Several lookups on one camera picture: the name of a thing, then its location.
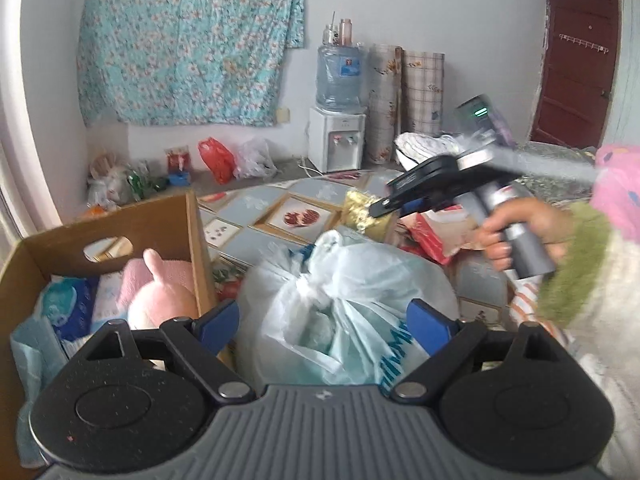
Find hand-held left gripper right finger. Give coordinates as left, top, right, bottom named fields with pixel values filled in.
left=390, top=298, right=576, bottom=405

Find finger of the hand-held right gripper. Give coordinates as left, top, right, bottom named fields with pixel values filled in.
left=367, top=194, right=453, bottom=221

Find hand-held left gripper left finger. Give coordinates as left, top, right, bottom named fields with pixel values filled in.
left=65, top=299, right=261, bottom=406

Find gold glitter bag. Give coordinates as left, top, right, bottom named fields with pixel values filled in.
left=342, top=187, right=401, bottom=241

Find pink plush toy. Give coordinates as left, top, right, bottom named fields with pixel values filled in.
left=127, top=248, right=198, bottom=331

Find translucent white plastic bag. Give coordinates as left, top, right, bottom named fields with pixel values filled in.
left=235, top=230, right=461, bottom=396

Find brown cardboard box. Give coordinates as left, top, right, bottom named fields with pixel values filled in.
left=0, top=191, right=236, bottom=468

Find blue tissue pack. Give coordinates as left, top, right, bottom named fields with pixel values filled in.
left=39, top=277, right=101, bottom=343

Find person's right forearm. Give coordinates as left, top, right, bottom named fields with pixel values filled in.
left=537, top=202, right=640, bottom=480

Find person's right hand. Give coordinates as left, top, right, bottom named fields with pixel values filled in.
left=472, top=196, right=575, bottom=273

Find white patterned cloth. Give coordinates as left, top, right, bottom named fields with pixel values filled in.
left=394, top=131, right=468, bottom=171

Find red white packet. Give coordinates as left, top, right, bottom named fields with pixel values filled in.
left=400, top=207, right=481, bottom=266

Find white water dispenser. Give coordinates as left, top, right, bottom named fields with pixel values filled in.
left=307, top=105, right=367, bottom=173

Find floral patterned roll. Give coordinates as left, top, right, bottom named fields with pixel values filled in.
left=366, top=43, right=403, bottom=164

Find orange striped towel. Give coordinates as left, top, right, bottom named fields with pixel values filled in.
left=507, top=280, right=571, bottom=341

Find grey-green patterned pillow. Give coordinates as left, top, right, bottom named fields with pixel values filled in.
left=517, top=141, right=598, bottom=205

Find crumpled clear plastic bag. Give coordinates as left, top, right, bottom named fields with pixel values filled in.
left=234, top=137, right=280, bottom=181

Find green bottles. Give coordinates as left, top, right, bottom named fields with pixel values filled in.
left=127, top=162, right=168, bottom=200

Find red plastic bag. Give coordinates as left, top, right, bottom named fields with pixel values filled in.
left=197, top=137, right=237, bottom=185

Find red small carton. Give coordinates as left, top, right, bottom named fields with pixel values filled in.
left=166, top=146, right=192, bottom=175

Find brown wooden door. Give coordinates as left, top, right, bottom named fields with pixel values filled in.
left=529, top=0, right=621, bottom=150

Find pale floor bag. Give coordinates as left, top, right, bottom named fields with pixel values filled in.
left=87, top=154, right=130, bottom=211

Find pink dotted cloth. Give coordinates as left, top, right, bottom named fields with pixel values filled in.
left=589, top=144, right=640, bottom=241

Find light blue plastic wrapper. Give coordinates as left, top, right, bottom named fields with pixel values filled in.
left=10, top=317, right=68, bottom=461

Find white hook rack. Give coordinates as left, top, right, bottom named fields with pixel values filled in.
left=559, top=33, right=608, bottom=54

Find white curtain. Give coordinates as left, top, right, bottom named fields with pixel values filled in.
left=0, top=110, right=61, bottom=243

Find teal floral hanging cloth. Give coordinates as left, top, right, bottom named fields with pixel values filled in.
left=76, top=0, right=306, bottom=127

